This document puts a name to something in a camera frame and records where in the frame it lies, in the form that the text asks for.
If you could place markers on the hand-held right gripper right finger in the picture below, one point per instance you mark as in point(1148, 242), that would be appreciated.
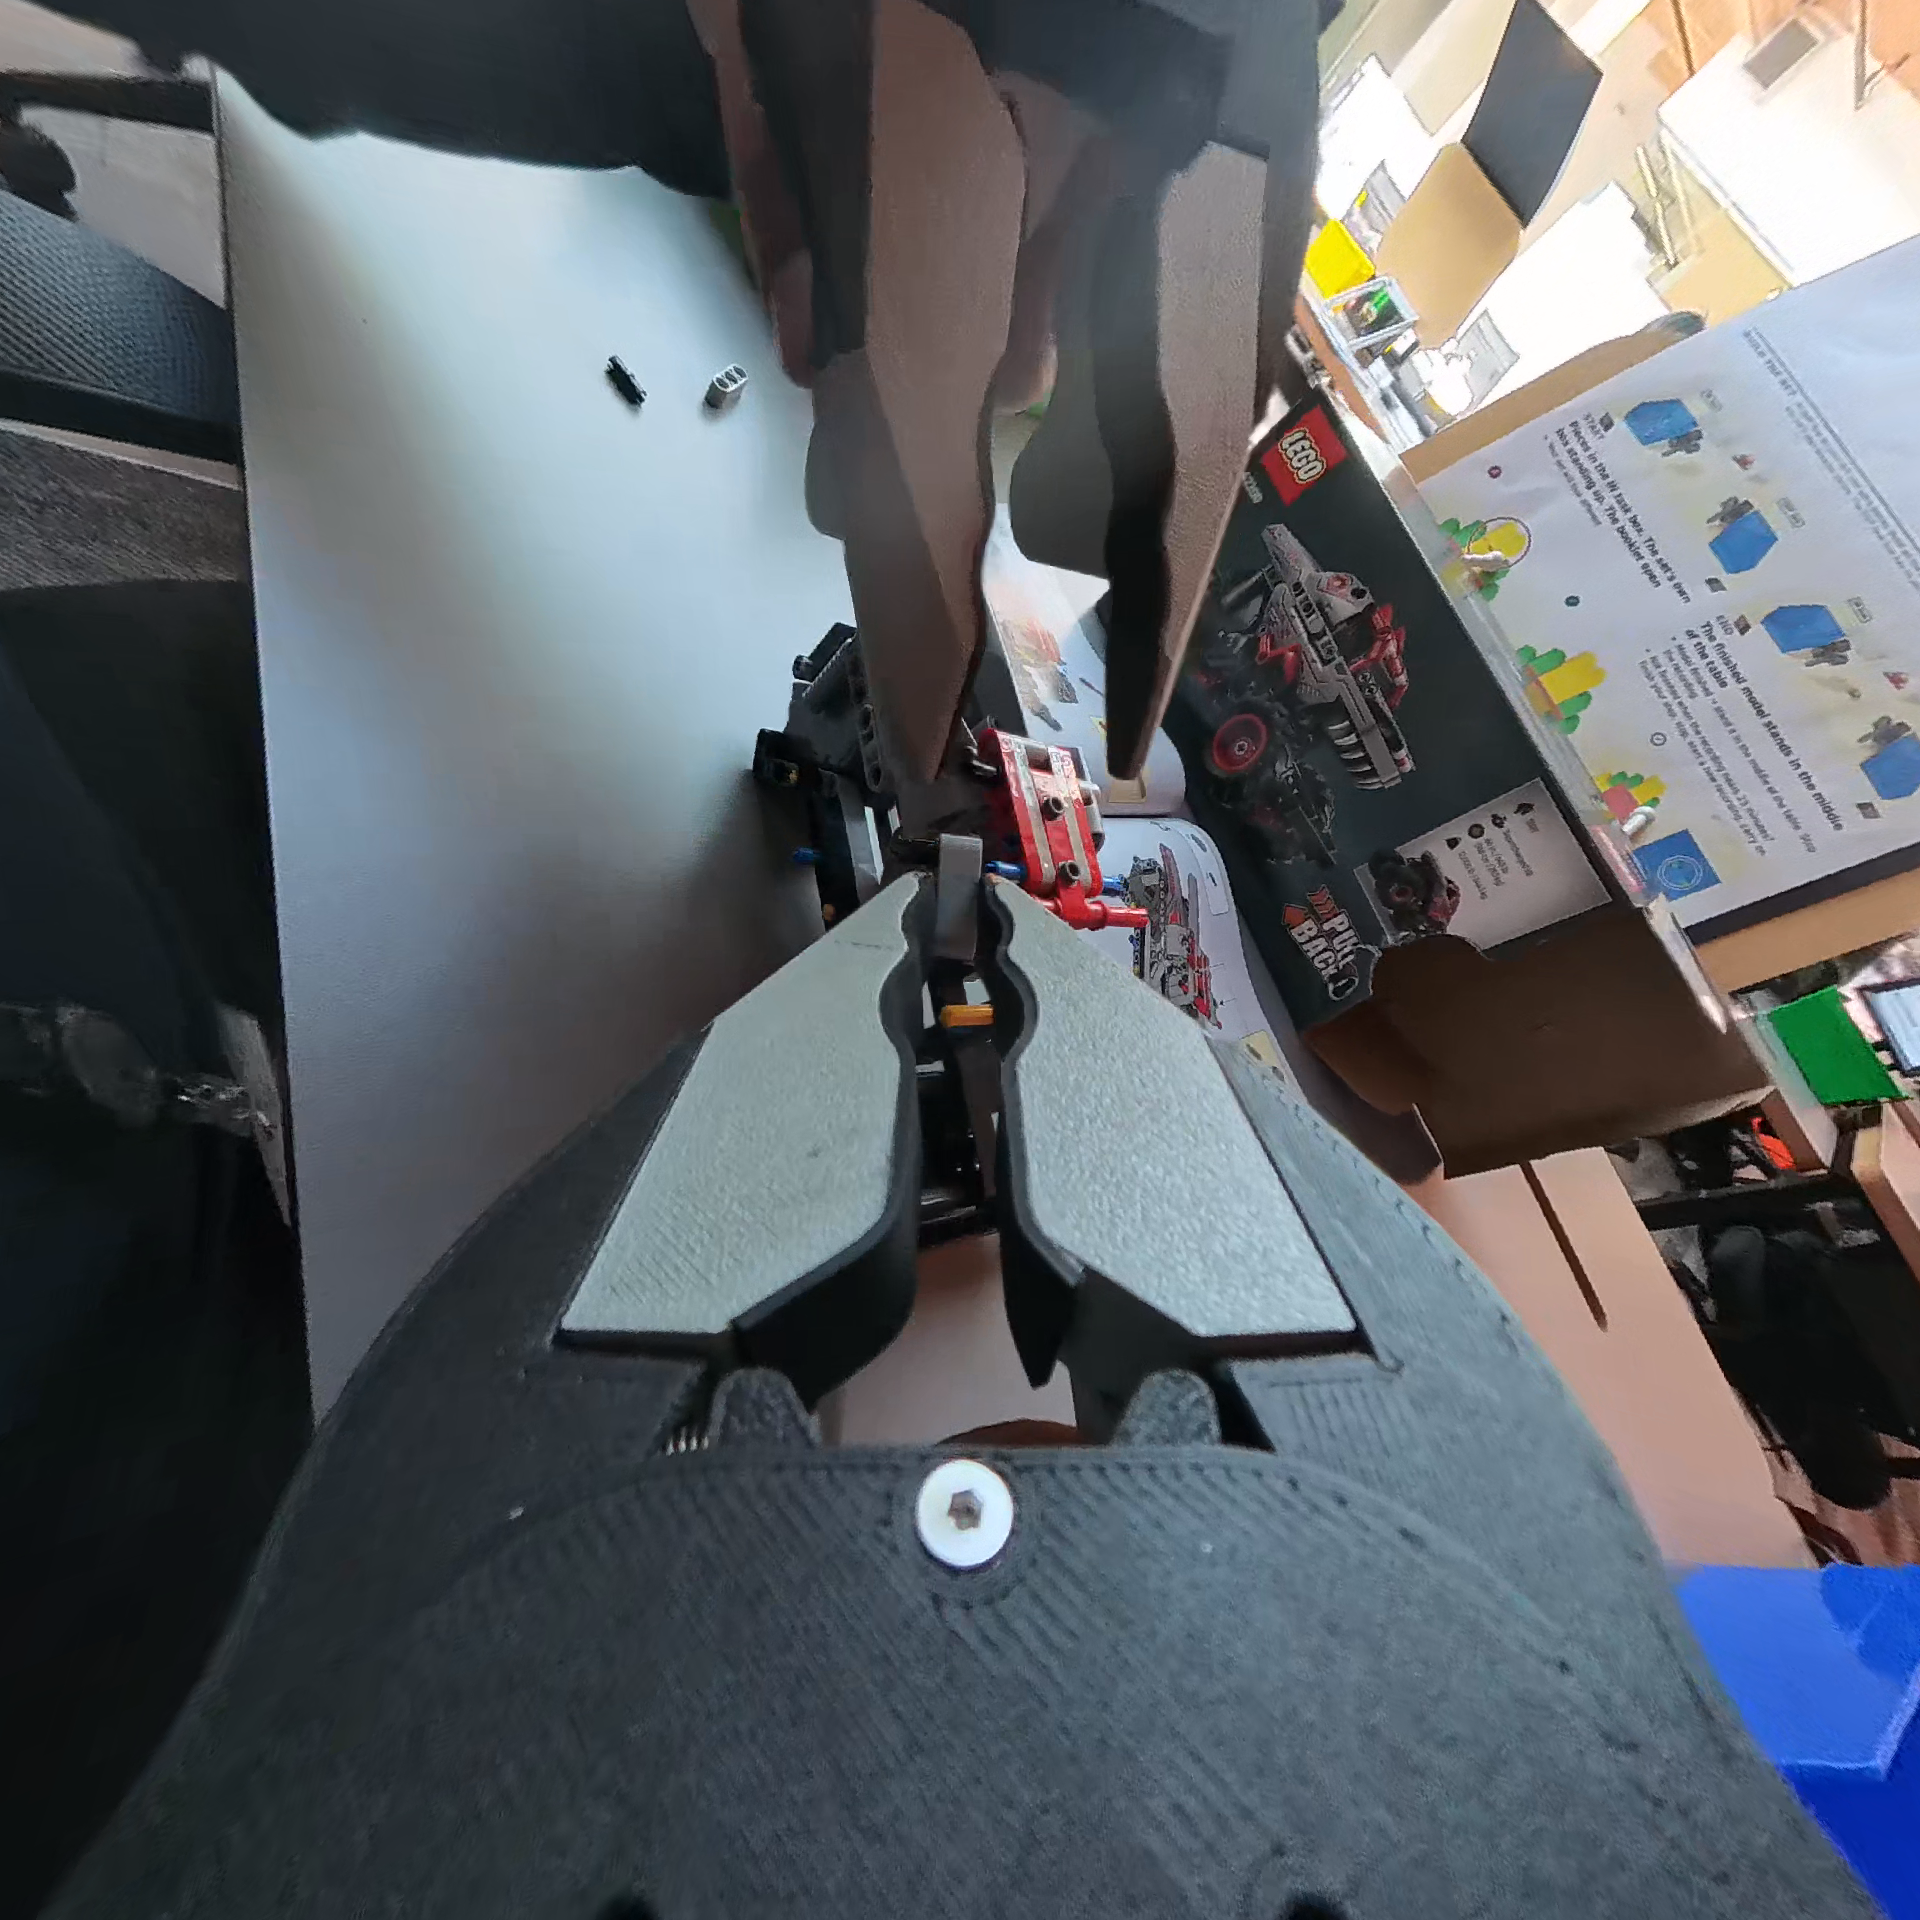
point(1169, 1186)

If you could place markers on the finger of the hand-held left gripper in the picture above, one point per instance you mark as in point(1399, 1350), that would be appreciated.
point(1193, 375)
point(932, 375)

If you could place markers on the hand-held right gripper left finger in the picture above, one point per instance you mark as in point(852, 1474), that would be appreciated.
point(747, 1169)

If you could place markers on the light grey two-hole lego beam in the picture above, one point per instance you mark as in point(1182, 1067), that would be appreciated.
point(960, 891)

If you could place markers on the lego truck chassis model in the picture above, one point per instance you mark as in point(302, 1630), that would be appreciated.
point(1050, 816)

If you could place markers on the person's left forearm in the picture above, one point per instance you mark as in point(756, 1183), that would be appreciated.
point(452, 77)

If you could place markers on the lego instruction booklet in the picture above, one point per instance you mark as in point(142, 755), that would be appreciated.
point(1187, 931)

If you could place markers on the black lego pin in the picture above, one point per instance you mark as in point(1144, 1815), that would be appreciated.
point(623, 379)

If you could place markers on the black lego set box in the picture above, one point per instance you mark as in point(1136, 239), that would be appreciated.
point(1321, 660)

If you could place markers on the green lego baseplate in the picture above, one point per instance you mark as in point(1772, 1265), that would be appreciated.
point(1829, 1048)

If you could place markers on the yellow plastic bin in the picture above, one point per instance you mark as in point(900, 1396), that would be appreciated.
point(1335, 259)

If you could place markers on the cardboard box with black flap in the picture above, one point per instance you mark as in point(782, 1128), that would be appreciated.
point(1498, 151)

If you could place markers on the printed instruction poster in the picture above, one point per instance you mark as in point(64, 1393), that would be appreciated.
point(1725, 599)

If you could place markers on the dark mesh office chair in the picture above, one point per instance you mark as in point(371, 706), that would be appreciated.
point(105, 315)

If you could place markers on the blue plastic bin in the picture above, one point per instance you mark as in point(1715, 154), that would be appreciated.
point(1817, 1724)

